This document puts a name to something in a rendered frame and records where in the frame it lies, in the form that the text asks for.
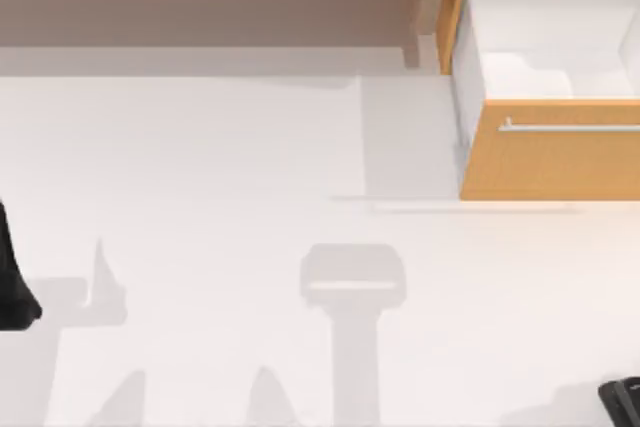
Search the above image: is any pale wooden drawer front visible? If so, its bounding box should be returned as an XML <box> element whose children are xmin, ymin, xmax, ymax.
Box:
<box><xmin>459</xmin><ymin>99</ymin><xmax>640</xmax><ymax>202</ymax></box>

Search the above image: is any white open drawer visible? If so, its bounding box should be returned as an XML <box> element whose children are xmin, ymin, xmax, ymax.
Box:
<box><xmin>451</xmin><ymin>0</ymin><xmax>640</xmax><ymax>158</ymax></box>

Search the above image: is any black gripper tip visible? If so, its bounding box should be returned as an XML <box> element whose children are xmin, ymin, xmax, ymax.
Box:
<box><xmin>0</xmin><ymin>202</ymin><xmax>43</xmax><ymax>332</ymax></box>

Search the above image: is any wooden open shelf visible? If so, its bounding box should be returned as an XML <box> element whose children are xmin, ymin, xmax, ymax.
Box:
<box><xmin>0</xmin><ymin>0</ymin><xmax>452</xmax><ymax>69</ymax></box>

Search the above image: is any black stapler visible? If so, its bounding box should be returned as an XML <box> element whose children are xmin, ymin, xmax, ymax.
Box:
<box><xmin>597</xmin><ymin>376</ymin><xmax>640</xmax><ymax>427</ymax></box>

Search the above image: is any long metal drawer handle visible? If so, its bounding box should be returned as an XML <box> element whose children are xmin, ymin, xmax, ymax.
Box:
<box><xmin>498</xmin><ymin>117</ymin><xmax>640</xmax><ymax>134</ymax></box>

